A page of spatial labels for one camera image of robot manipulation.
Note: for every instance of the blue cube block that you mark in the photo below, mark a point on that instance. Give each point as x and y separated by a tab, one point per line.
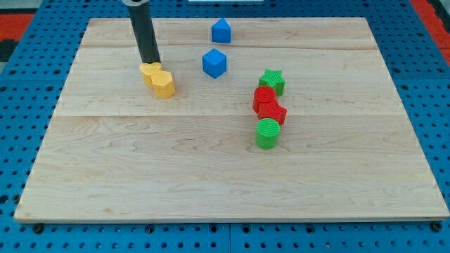
214	63

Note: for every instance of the green cylinder block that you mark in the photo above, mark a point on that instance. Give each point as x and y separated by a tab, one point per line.
267	133

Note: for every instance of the light wooden board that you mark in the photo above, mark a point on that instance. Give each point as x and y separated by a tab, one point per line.
115	153

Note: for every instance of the red cylinder block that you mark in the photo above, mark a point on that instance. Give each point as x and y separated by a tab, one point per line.
262	95

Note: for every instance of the red pentagon block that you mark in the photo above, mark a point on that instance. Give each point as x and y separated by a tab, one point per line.
272	110

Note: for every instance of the green star block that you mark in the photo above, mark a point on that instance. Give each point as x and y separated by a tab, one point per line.
273	79

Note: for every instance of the yellow hexagon block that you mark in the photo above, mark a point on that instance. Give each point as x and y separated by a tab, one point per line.
163	84

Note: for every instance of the blue triangular prism block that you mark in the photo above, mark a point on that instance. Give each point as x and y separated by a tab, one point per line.
221	32

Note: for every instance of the yellow heart block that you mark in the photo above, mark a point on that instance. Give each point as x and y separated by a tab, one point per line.
147	70

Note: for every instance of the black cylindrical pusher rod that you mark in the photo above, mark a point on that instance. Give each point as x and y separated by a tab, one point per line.
141	22

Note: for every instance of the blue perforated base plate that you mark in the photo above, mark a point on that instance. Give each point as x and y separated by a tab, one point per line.
38	45

